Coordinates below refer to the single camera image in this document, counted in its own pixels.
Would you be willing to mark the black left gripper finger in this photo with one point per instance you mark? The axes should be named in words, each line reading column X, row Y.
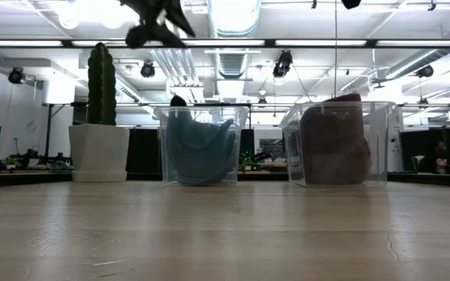
column 180, row 19
column 158, row 35

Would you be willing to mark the large maroon cloth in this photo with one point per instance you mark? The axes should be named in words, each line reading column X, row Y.
column 334, row 125

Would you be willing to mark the clear plastic bin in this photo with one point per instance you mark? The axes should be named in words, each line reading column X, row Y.
column 381, row 148
column 161, row 148

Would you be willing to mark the white hexagonal plant pot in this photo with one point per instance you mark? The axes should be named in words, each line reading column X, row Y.
column 99, row 152

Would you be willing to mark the green plant with lights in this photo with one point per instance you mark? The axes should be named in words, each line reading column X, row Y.
column 246, row 160

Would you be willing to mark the person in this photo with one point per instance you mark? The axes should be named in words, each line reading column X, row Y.
column 440, row 156

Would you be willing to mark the small potted plant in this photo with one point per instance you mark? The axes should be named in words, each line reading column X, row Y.
column 11, row 161

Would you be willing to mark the silver ceiling air duct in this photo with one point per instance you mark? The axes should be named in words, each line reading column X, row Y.
column 233, row 15

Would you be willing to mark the black overhead frame bar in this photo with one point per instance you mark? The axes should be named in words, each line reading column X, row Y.
column 268, row 43

